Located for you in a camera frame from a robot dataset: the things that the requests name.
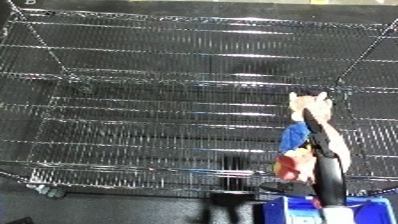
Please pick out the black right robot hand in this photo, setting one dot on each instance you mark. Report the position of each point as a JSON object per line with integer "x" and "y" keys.
{"x": 330, "y": 176}

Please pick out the pale right robot arm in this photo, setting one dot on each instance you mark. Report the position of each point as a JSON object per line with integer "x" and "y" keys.
{"x": 339, "y": 216}

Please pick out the pink soft toy blue cape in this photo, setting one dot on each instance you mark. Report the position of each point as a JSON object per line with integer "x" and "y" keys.
{"x": 296, "y": 136}

